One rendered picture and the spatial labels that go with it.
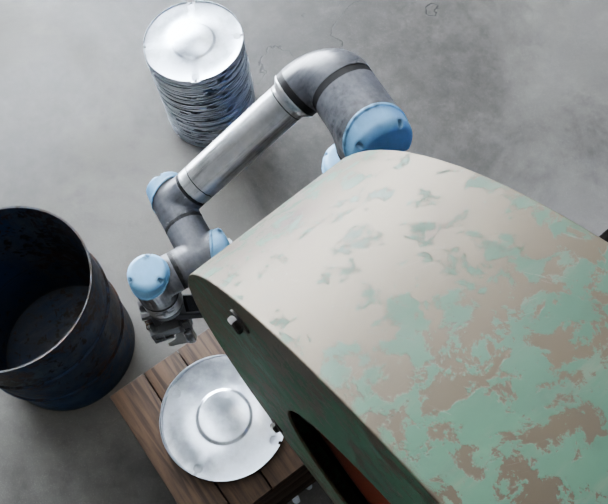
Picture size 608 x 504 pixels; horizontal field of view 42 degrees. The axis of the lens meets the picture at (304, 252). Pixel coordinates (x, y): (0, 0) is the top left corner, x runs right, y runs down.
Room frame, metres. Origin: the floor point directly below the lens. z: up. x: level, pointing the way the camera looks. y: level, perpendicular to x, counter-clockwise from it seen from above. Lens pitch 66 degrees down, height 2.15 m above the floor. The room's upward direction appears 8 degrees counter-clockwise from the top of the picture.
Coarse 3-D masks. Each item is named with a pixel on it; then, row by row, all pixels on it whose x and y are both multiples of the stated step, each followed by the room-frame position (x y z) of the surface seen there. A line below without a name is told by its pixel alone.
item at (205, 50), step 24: (168, 24) 1.58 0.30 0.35; (192, 24) 1.56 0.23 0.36; (216, 24) 1.55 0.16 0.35; (240, 24) 1.54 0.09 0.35; (144, 48) 1.50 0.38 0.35; (168, 48) 1.49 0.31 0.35; (192, 48) 1.47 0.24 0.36; (216, 48) 1.47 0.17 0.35; (240, 48) 1.45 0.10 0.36; (168, 72) 1.40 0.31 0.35; (192, 72) 1.39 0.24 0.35; (216, 72) 1.38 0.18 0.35
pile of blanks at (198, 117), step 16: (240, 64) 1.43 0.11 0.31; (160, 80) 1.40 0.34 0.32; (208, 80) 1.36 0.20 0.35; (224, 80) 1.38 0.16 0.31; (240, 80) 1.42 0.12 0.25; (160, 96) 1.45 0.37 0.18; (176, 96) 1.37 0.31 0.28; (192, 96) 1.36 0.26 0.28; (208, 96) 1.36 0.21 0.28; (224, 96) 1.37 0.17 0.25; (240, 96) 1.41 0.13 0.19; (176, 112) 1.39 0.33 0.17; (192, 112) 1.37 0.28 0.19; (208, 112) 1.36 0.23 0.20; (224, 112) 1.37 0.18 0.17; (240, 112) 1.40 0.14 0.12; (176, 128) 1.41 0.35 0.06; (192, 128) 1.37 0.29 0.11; (208, 128) 1.36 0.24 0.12; (224, 128) 1.36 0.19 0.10; (192, 144) 1.38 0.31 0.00; (208, 144) 1.36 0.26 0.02
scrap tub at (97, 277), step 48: (0, 240) 0.95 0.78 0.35; (48, 240) 0.95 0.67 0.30; (0, 288) 0.89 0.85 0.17; (48, 288) 0.94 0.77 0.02; (96, 288) 0.74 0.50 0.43; (0, 336) 0.80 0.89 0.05; (48, 336) 0.79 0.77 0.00; (96, 336) 0.66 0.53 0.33; (0, 384) 0.56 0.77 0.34; (48, 384) 0.56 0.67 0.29; (96, 384) 0.60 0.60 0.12
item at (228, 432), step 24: (216, 360) 0.54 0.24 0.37; (192, 384) 0.49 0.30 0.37; (216, 384) 0.48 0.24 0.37; (240, 384) 0.48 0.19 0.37; (168, 408) 0.44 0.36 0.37; (192, 408) 0.44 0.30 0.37; (216, 408) 0.43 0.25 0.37; (240, 408) 0.42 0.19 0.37; (168, 432) 0.39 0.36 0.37; (192, 432) 0.38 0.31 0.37; (216, 432) 0.37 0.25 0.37; (240, 432) 0.37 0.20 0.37; (264, 432) 0.36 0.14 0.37; (192, 456) 0.33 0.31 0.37; (216, 456) 0.32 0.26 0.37; (240, 456) 0.31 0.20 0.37; (264, 456) 0.31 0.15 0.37; (216, 480) 0.27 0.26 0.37
